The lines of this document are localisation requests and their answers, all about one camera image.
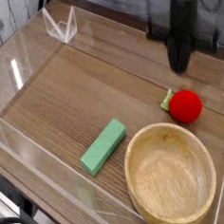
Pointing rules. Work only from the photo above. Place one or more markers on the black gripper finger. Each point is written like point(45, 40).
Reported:
point(179, 53)

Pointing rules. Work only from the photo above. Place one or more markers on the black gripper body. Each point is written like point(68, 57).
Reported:
point(182, 30)

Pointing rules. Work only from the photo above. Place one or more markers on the red plush fruit green leaf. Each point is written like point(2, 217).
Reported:
point(184, 106)

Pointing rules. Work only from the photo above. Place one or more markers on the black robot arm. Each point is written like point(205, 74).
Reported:
point(185, 33)

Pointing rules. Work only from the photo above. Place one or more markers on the green rectangular block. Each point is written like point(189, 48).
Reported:
point(100, 150)

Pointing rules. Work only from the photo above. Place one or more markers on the clear acrylic tray walls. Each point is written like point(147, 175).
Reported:
point(63, 77)

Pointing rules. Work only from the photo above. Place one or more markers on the wooden oval bowl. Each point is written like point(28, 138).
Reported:
point(170, 175)

